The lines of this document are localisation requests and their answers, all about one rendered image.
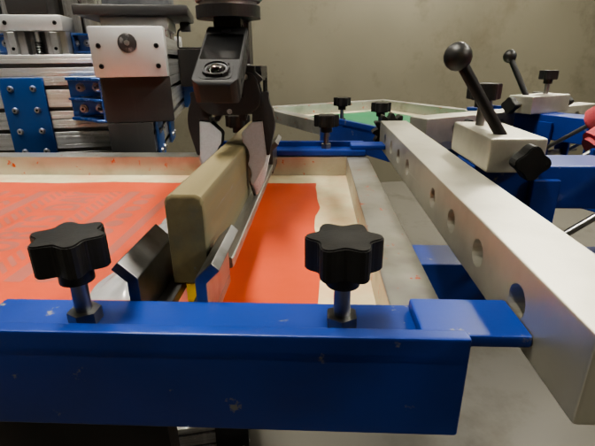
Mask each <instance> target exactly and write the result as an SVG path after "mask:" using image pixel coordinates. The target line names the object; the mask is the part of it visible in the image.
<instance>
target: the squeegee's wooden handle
mask: <svg viewBox="0 0 595 446"><path fill-rule="evenodd" d="M251 123H252V121H250V122H248V123H247V124H246V125H245V126H244V127H243V128H242V129H240V130H239V131H238V132H237V133H236V134H235V135H234V136H233V137H232V138H230V139H229V140H228V141H227V142H226V143H225V144H224V145H223V146H221V147H220V148H219V149H218V150H217V151H216V152H215V153H214V154H213V155H211V156H210V157H209V158H208V159H207V160H206V161H205V162H204V163H203V164H202V165H201V166H200V167H198V169H197V170H196V171H195V172H194V173H192V174H191V175H190V176H189V177H188V178H187V179H186V180H185V181H183V182H182V183H181V184H180V185H179V186H178V187H177V188H176V189H175V190H173V191H172V192H171V193H170V194H169V195H168V196H167V197H166V200H165V202H164V203H165V210H166V223H167V230H168V237H169V243H170V250H171V258H172V265H173V271H174V282H175V283H195V279H196V277H197V274H198V272H199V271H200V269H201V267H202V265H203V263H204V262H205V260H206V258H207V257H208V255H209V253H210V251H211V249H212V248H213V245H214V244H215V242H216V241H217V239H218V237H219V236H220V235H221V234H222V233H223V232H224V231H225V230H226V229H227V228H228V227H229V226H230V225H234V224H235V223H236V221H237V219H238V217H239V215H240V213H241V211H242V209H243V207H244V205H245V203H246V201H247V199H248V197H249V195H250V193H251V185H250V180H251V169H250V167H249V166H248V162H249V157H250V155H249V151H248V149H247V148H246V147H245V145H244V144H243V137H242V132H243V131H244V129H245V128H247V127H248V126H249V125H250V124H251Z"/></svg>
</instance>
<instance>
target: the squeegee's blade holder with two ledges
mask: <svg viewBox="0 0 595 446"><path fill-rule="evenodd" d="M272 172H273V165H268V167H267V175H266V178H265V181H264V183H263V185H262V188H261V189H260V191H259V193H258V194H257V195H256V196H254V195H253V193H252V191H251V193H250V195H249V197H248V199H247V201H246V203H245V205H244V207H243V209H242V211H241V213H240V215H239V217H238V219H237V221H236V223H235V224H234V227H235V228H236V229H237V230H238V232H237V234H236V237H235V240H234V241H233V243H232V245H231V247H230V249H229V251H228V257H229V268H232V267H234V265H235V263H236V260H237V258H238V255H239V253H240V250H241V248H242V246H243V242H244V240H245V237H246V235H247V234H248V231H249V229H250V226H251V223H252V221H253V218H254V216H255V213H256V211H257V209H258V207H259V203H260V201H261V198H262V196H263V194H264V192H265V189H266V187H267V184H268V181H269V179H270V177H271V174H272Z"/></svg>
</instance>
